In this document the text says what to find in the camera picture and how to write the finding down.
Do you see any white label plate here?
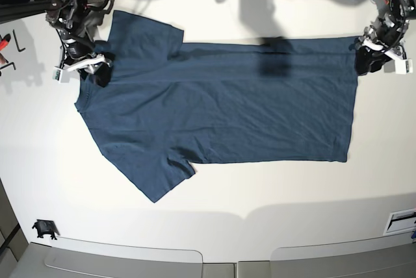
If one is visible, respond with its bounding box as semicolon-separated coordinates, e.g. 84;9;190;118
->
383;208;415;236

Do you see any grey right chair back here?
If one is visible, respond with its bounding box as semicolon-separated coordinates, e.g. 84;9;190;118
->
236;233;415;277

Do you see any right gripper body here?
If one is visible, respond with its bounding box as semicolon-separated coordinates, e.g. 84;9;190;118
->
60;32;96;69

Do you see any grey chair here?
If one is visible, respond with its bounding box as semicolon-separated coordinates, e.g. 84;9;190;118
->
10;244;235;277
236;233;415;277

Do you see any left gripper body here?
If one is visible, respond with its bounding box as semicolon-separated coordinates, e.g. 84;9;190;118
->
368;14;406;51

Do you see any black table clamp bracket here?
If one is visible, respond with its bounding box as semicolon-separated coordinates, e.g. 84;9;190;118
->
32;220;60;240

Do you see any red handled tool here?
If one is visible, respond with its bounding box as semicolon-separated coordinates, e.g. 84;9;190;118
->
0;34;11;51

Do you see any grey left chair back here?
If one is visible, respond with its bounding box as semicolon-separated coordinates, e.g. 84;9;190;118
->
10;244;235;277

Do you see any silver hex key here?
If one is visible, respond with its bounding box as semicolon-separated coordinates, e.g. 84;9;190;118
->
0;62;16;71

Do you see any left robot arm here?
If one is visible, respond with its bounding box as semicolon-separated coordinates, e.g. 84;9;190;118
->
355;0;415;76

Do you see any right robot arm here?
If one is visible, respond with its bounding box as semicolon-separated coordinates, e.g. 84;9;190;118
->
46;0;113;87

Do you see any black hex key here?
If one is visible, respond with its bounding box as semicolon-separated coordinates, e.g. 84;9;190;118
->
12;29;26;53

